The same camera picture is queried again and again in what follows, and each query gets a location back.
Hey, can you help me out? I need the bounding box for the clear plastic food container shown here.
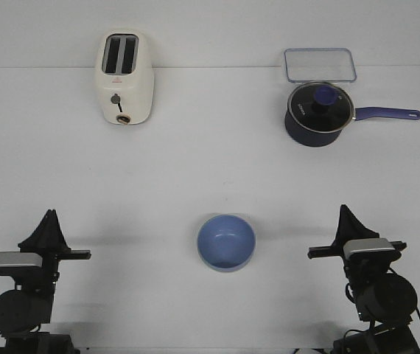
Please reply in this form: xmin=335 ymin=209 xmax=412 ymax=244
xmin=284 ymin=48 xmax=357 ymax=83

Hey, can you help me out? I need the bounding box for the glass pot lid blue knob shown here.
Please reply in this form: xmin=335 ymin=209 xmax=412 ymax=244
xmin=287 ymin=81 xmax=356 ymax=133

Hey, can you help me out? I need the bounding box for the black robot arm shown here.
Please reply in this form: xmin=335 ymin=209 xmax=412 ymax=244
xmin=307 ymin=204 xmax=420 ymax=353
xmin=0 ymin=209 xmax=91 ymax=353

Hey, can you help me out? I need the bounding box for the blue bowl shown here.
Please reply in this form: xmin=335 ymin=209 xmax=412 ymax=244
xmin=197 ymin=215 xmax=256 ymax=272

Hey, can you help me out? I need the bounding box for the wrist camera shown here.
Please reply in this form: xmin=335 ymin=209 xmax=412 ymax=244
xmin=343 ymin=237 xmax=396 ymax=262
xmin=0 ymin=251 xmax=43 ymax=271

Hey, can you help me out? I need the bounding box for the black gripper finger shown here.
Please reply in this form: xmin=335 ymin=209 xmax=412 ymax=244
xmin=52 ymin=209 xmax=66 ymax=244
xmin=27 ymin=209 xmax=53 ymax=244
xmin=334 ymin=204 xmax=349 ymax=243
xmin=345 ymin=206 xmax=379 ymax=241

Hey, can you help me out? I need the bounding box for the dark blue saucepan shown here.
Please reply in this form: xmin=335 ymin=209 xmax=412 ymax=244
xmin=284 ymin=106 xmax=420 ymax=148

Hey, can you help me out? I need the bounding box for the white toaster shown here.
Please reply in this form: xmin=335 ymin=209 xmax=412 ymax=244
xmin=94 ymin=29 xmax=155 ymax=125

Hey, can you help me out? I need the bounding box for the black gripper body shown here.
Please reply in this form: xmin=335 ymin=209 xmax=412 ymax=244
xmin=307 ymin=237 xmax=407 ymax=291
xmin=17 ymin=241 xmax=91 ymax=295

